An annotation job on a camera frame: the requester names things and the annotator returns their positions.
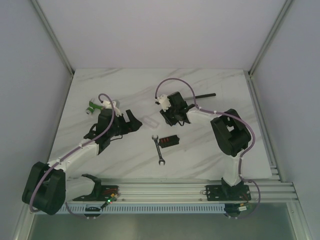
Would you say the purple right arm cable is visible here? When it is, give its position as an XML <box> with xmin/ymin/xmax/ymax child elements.
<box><xmin>154</xmin><ymin>77</ymin><xmax>262</xmax><ymax>221</ymax></box>

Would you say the clear plastic fuse box cover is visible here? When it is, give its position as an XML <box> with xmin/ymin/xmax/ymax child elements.
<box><xmin>142</xmin><ymin>116</ymin><xmax>160</xmax><ymax>130</ymax></box>

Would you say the green white connector plug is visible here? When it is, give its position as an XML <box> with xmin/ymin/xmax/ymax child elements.
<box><xmin>85</xmin><ymin>98</ymin><xmax>104</xmax><ymax>115</ymax></box>

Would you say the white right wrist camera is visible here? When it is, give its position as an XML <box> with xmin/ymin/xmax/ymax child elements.
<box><xmin>156</xmin><ymin>94</ymin><xmax>171</xmax><ymax>112</ymax></box>

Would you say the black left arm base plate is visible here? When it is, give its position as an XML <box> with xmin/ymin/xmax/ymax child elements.
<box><xmin>72</xmin><ymin>185</ymin><xmax>119</xmax><ymax>202</ymax></box>

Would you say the silver open-end wrench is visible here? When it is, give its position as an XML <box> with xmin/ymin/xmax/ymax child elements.
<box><xmin>151</xmin><ymin>135</ymin><xmax>166</xmax><ymax>166</ymax></box>

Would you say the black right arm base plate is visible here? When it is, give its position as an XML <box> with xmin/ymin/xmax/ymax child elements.
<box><xmin>205</xmin><ymin>183</ymin><xmax>252</xmax><ymax>202</ymax></box>

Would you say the black fuse box base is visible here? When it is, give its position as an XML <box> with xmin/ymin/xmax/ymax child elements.
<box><xmin>158</xmin><ymin>135</ymin><xmax>180</xmax><ymax>148</ymax></box>

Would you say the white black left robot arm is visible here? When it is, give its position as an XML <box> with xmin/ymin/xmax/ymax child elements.
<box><xmin>22</xmin><ymin>109</ymin><xmax>143</xmax><ymax>215</ymax></box>

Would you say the aluminium rail frame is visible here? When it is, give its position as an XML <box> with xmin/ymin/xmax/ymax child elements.
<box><xmin>14</xmin><ymin>0</ymin><xmax>320</xmax><ymax>240</ymax></box>

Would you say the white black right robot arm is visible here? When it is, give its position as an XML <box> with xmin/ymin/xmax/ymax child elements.
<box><xmin>155</xmin><ymin>91</ymin><xmax>252</xmax><ymax>200</ymax></box>

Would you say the claw hammer black handle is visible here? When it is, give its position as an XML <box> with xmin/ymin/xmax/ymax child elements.
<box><xmin>184</xmin><ymin>93</ymin><xmax>216</xmax><ymax>101</ymax></box>

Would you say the white slotted cable duct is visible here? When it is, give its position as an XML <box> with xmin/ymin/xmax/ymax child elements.
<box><xmin>36</xmin><ymin>202</ymin><xmax>227</xmax><ymax>215</ymax></box>

